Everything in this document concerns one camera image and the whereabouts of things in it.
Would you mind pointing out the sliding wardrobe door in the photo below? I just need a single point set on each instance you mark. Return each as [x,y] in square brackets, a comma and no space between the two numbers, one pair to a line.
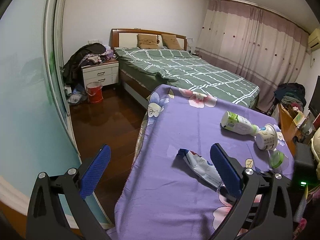
[33,137]

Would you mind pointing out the purple floral tablecloth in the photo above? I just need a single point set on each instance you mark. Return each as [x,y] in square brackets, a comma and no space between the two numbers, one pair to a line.
[163,197]

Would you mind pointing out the black television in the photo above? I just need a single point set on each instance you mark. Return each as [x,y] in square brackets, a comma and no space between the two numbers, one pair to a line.
[314,105]

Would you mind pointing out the clothes pile on desk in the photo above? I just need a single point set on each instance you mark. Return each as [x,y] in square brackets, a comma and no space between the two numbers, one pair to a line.
[288,93]

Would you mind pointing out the red bucket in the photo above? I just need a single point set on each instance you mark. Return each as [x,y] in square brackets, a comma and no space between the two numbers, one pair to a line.
[94,92]

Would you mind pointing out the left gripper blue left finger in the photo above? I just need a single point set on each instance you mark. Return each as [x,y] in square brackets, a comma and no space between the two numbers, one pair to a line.
[91,171]

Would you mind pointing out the clear plastic cup green lid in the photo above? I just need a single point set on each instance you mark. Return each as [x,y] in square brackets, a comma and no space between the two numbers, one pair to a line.
[278,161]

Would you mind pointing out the dark clothes pile on nightstand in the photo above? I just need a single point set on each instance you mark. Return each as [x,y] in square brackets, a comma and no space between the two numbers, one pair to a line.
[70,69]

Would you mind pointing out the right brown pillow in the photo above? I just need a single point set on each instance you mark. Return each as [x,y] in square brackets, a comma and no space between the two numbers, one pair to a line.
[171,42]

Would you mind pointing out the cream puffer jacket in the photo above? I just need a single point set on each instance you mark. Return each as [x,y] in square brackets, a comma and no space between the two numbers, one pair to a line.
[315,148]

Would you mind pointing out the pink white curtain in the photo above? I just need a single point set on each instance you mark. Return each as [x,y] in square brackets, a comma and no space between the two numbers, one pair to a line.
[261,46]

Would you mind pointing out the brown pillow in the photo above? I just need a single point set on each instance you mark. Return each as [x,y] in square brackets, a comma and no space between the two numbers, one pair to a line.
[145,41]
[171,42]

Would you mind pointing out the green white drink bottle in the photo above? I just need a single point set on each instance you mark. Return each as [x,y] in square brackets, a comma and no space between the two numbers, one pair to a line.
[238,124]

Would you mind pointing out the wooden desk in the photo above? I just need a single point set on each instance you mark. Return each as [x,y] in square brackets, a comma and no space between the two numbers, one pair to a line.
[289,130]

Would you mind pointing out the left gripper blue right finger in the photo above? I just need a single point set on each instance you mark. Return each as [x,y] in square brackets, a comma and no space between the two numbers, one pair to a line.
[228,169]

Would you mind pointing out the wooden headboard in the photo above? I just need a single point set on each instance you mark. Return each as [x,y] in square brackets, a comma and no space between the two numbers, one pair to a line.
[128,37]

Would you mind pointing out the white nightstand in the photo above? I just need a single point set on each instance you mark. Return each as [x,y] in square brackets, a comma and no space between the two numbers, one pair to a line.
[106,73]

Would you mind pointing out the left brown pillow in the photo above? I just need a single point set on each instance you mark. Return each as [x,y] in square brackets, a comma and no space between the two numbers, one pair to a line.
[145,41]

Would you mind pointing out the white paper cup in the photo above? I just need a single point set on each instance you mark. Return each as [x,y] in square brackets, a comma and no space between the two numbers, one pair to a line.
[267,139]

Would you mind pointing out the bed with green plaid quilt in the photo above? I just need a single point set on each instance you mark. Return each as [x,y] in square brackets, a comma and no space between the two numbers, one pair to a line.
[153,67]

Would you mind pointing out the beige air conditioner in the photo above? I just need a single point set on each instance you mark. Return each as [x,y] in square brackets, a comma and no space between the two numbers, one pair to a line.
[314,40]

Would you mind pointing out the blue white snack bag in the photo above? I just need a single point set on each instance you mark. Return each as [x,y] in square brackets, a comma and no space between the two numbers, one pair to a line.
[201,167]

